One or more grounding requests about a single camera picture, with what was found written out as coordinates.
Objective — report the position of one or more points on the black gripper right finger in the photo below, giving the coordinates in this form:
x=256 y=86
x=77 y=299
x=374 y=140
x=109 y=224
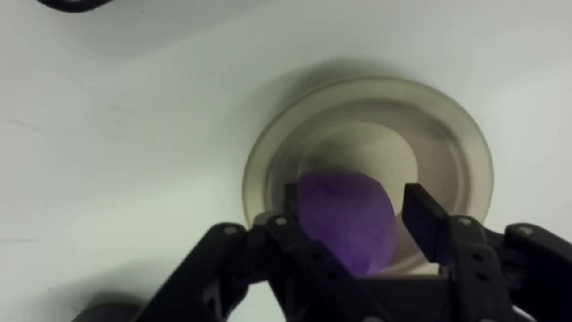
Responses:
x=476 y=269

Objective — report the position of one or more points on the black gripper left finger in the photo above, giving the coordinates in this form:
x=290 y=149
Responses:
x=238 y=269

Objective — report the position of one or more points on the beige round plate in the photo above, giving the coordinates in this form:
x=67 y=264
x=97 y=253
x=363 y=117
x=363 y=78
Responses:
x=381 y=119

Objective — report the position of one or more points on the purple plush toy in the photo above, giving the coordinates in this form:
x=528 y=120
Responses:
x=345 y=221

